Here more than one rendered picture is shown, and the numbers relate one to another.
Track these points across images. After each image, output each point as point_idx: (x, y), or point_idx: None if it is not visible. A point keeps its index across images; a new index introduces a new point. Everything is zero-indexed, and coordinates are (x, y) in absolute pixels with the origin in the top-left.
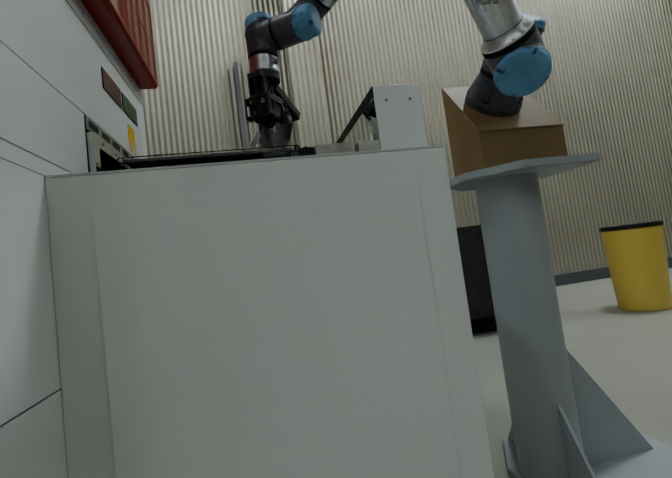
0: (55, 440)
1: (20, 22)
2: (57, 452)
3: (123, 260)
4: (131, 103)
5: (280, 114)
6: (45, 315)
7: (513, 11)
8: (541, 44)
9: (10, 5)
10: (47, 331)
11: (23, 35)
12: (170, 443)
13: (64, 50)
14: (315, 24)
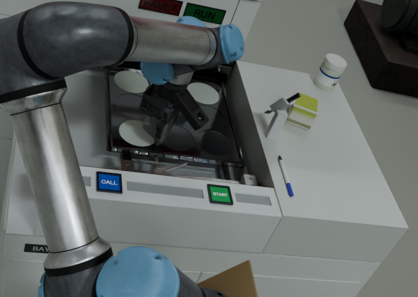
0: (3, 151)
1: (21, 0)
2: (4, 155)
3: None
4: (216, 6)
5: (157, 115)
6: (8, 114)
7: (44, 235)
8: (51, 294)
9: None
10: (8, 119)
11: (22, 5)
12: (5, 191)
13: None
14: (147, 76)
